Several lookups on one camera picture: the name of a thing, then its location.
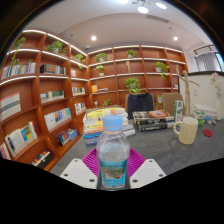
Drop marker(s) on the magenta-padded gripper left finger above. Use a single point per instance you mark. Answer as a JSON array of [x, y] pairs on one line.
[[77, 173]]

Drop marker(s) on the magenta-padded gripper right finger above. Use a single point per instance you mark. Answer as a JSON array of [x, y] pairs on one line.
[[148, 171]]

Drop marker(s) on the clear blue-capped water bottle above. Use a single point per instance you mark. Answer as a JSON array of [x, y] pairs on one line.
[[113, 156]]

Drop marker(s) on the stack of colourful books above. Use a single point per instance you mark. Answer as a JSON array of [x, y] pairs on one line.
[[93, 128]]

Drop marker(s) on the stack of dark books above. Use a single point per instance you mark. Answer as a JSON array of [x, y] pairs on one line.
[[151, 120]]

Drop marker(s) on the cream ceramic mug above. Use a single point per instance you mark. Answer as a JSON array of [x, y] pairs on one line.
[[188, 131]]

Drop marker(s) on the small green-white carton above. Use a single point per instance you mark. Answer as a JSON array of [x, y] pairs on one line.
[[178, 110]]

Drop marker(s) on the dark office chair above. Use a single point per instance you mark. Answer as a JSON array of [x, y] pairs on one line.
[[140, 103]]

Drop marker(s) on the flat round red coaster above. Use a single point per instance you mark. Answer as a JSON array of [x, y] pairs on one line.
[[207, 132]]

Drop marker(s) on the tan chair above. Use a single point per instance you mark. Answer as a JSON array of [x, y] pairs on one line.
[[170, 101]]

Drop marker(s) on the green and white box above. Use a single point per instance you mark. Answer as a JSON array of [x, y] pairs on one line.
[[199, 118]]

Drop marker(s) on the orange wooden shelf unit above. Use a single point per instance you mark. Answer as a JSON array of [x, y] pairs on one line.
[[56, 96]]

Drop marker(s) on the wooden artist mannequin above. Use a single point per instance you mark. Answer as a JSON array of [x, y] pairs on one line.
[[186, 90]]

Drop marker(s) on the white partition with dark top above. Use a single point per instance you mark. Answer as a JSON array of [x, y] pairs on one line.
[[203, 90]]

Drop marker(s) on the white vase with flowers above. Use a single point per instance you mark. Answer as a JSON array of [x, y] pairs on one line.
[[218, 100]]

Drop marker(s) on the grey curtain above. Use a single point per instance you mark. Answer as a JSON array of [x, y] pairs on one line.
[[207, 62]]

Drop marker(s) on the window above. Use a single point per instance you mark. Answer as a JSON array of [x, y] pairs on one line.
[[220, 62]]

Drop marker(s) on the black ceiling track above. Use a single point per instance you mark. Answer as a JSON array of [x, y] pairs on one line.
[[205, 48]]

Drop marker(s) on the round recessed ceiling light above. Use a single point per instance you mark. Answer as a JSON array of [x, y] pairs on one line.
[[93, 38], [175, 38]]

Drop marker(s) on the ceiling air vent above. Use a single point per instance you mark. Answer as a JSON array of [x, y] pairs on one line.
[[156, 18]]

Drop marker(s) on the ceiling lamp with round bulbs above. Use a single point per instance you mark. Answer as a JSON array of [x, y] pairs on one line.
[[142, 9]]

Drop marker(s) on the white wall socket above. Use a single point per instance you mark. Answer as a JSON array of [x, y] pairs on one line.
[[195, 92]]

